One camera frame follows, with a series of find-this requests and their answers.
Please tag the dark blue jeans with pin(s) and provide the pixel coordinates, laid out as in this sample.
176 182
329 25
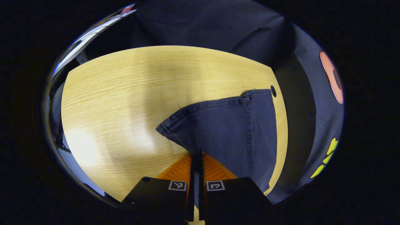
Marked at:
225 131

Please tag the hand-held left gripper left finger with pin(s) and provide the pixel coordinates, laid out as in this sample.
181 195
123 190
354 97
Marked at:
192 193

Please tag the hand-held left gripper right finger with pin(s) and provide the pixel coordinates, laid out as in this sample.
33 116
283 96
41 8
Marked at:
202 193

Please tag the black backdrop cloth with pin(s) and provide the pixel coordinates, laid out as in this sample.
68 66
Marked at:
203 25

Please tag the white board with red mark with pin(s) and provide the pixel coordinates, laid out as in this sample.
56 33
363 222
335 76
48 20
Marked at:
100 27

